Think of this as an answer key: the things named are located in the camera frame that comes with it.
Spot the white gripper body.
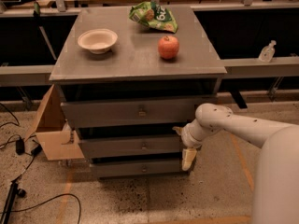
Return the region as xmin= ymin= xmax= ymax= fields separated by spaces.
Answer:
xmin=181 ymin=123 xmax=202 ymax=148

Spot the grey drawer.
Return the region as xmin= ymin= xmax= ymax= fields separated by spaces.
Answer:
xmin=78 ymin=134 xmax=182 ymax=159
xmin=90 ymin=158 xmax=194 ymax=178
xmin=61 ymin=96 xmax=216 ymax=128

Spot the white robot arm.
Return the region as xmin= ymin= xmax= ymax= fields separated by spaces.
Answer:
xmin=173 ymin=104 xmax=299 ymax=224

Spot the grey top drawer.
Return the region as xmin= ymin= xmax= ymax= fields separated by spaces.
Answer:
xmin=61 ymin=96 xmax=216 ymax=128

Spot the grey wooden drawer cabinet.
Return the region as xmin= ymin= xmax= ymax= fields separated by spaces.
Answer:
xmin=50 ymin=7 xmax=226 ymax=165

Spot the grey bottom drawer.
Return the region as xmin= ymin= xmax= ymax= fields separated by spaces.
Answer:
xmin=90 ymin=158 xmax=194 ymax=178

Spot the red apple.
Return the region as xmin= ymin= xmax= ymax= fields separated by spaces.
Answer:
xmin=158 ymin=35 xmax=179 ymax=60

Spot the clear sanitizer bottle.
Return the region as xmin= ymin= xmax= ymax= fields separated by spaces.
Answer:
xmin=259 ymin=40 xmax=277 ymax=63

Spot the green chip bag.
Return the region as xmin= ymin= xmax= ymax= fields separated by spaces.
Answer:
xmin=129 ymin=2 xmax=178 ymax=34

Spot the white paper bowl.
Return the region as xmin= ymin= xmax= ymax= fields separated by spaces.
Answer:
xmin=78 ymin=29 xmax=118 ymax=54

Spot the brown cardboard box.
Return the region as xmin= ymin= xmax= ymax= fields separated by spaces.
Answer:
xmin=24 ymin=85 xmax=84 ymax=161

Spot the black power adapter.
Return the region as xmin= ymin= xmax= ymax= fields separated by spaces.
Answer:
xmin=16 ymin=138 xmax=25 ymax=155

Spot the black tripod leg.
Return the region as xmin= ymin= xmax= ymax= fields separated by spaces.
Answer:
xmin=0 ymin=181 xmax=26 ymax=224

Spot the black floor cable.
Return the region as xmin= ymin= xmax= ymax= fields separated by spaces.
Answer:
xmin=0 ymin=103 xmax=82 ymax=224

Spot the grey metal rail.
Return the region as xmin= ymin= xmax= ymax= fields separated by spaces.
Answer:
xmin=0 ymin=56 xmax=299 ymax=87

